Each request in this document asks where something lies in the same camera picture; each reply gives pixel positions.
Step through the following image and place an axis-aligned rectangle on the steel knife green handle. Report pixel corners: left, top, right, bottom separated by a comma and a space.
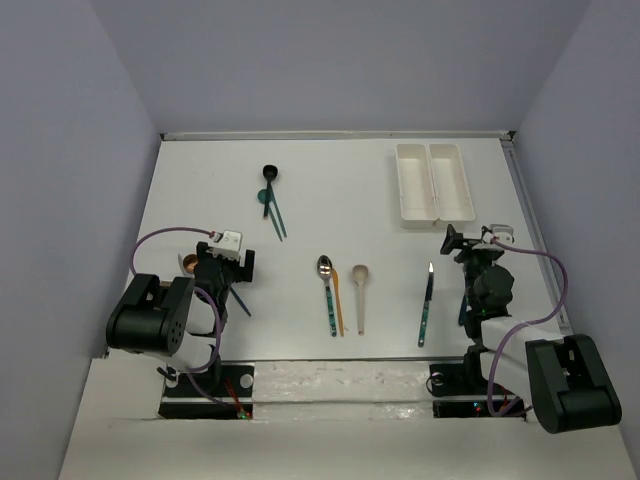
417, 262, 434, 348

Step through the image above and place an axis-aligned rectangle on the teal plastic spoon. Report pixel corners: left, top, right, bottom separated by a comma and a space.
257, 189, 285, 242

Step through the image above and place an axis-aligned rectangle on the beige wooden spoon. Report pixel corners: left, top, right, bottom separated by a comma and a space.
352, 264, 369, 335

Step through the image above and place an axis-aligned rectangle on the steel spoon green handle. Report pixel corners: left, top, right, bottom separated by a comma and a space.
316, 255, 337, 337

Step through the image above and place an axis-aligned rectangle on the black spoon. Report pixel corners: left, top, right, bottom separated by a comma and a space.
262, 164, 278, 219

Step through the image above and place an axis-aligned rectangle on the orange plastic knife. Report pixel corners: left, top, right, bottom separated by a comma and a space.
332, 267, 345, 337

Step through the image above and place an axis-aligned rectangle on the gold spoon green handle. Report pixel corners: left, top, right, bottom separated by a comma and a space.
458, 295, 468, 326

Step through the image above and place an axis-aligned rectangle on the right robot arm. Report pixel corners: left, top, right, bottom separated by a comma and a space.
430, 224, 622, 434

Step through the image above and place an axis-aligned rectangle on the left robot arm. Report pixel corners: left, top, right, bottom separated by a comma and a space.
106, 242, 255, 397

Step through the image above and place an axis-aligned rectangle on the copper spoon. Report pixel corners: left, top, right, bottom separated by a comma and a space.
181, 254, 198, 275

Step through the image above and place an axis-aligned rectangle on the blue plastic knife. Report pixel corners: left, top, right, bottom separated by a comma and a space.
230, 286, 252, 317

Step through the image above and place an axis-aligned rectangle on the teal plastic knife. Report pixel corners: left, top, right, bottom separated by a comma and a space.
268, 182, 288, 238

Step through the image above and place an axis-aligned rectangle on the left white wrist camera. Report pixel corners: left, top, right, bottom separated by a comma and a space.
208, 230, 243, 262

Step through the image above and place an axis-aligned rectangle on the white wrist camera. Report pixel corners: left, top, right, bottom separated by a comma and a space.
482, 224, 514, 245
208, 230, 243, 262

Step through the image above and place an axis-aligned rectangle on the steel knife dark handle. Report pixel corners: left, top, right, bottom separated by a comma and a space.
177, 254, 188, 276

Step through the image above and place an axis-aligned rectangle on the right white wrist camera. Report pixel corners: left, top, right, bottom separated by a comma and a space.
482, 224, 514, 245

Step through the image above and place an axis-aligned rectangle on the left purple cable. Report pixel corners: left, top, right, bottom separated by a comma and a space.
130, 227, 242, 414

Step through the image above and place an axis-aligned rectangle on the purple cable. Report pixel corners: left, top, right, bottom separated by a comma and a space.
487, 237, 571, 417
130, 227, 242, 414

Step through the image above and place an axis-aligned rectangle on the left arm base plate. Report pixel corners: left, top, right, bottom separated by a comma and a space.
158, 362, 255, 420

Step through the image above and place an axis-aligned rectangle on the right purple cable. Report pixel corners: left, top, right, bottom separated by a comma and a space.
487, 237, 571, 417

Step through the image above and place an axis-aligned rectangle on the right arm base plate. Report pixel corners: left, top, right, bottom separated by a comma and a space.
428, 362, 529, 420

